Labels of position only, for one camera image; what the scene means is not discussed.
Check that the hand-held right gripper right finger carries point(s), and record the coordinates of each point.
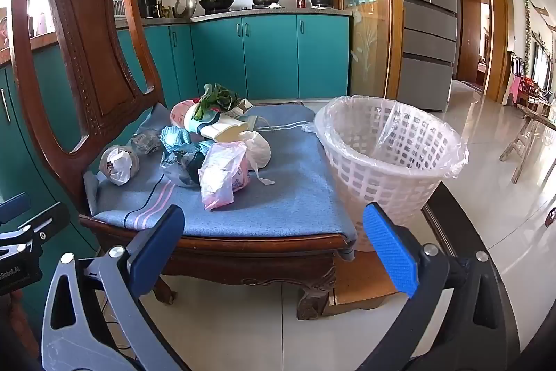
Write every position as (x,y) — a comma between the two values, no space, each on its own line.
(388,251)

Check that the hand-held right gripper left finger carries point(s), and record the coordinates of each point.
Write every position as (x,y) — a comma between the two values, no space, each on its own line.
(158,249)

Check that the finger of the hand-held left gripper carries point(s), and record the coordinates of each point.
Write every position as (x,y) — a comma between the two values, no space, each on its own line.
(13,208)
(47,221)

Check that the dark teal bag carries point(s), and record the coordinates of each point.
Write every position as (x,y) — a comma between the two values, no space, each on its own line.
(184,171)

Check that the white plastic mesh basket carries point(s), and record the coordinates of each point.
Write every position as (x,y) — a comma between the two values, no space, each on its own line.
(391,166)

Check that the brown and white ball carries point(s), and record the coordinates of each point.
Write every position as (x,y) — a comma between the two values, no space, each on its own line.
(117,164)

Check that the pink translucent plastic bag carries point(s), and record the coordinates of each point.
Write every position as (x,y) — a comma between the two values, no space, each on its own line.
(221,179)

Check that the clear plastic wrap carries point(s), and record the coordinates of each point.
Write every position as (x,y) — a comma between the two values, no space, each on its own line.
(145,143)

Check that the blue cloth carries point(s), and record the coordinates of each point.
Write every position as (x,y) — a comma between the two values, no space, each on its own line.
(173,138)

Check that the clear plastic basket liner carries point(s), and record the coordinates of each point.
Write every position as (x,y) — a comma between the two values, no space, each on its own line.
(430,127)

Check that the white and blue paper cup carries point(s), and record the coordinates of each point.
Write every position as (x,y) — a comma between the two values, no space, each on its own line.
(217,130)

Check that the pink printed plastic packet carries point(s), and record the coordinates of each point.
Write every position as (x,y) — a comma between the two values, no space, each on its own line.
(179,114)

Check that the small white carton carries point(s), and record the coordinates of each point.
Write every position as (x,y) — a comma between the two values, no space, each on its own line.
(241,109)

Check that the green vegetable leaves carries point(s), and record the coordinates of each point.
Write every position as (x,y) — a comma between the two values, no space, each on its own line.
(217,95)

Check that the brown low table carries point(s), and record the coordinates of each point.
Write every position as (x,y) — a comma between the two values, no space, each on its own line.
(360,279)

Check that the blue striped towel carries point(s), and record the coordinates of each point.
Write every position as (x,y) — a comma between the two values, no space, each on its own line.
(282,188)

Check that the wooden bench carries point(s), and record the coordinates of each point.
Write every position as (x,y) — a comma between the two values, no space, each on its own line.
(527,127)

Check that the carved wooden chair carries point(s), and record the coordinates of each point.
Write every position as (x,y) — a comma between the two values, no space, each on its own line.
(91,27)

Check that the teal kitchen cabinets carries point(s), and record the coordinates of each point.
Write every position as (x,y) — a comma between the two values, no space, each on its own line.
(269,58)

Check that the brown wooden door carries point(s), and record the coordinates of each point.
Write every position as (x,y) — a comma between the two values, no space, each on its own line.
(471,40)

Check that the grey refrigerator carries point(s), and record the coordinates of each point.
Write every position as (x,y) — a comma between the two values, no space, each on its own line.
(428,27)

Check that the black air fryer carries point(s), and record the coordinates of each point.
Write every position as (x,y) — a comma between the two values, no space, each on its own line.
(147,4)

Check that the wood framed glass door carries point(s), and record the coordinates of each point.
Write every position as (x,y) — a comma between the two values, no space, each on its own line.
(365,6)

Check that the round metal lid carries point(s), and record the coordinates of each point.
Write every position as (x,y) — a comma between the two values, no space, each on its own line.
(186,3)

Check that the black wok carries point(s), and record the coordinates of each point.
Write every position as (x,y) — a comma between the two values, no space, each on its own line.
(217,2)

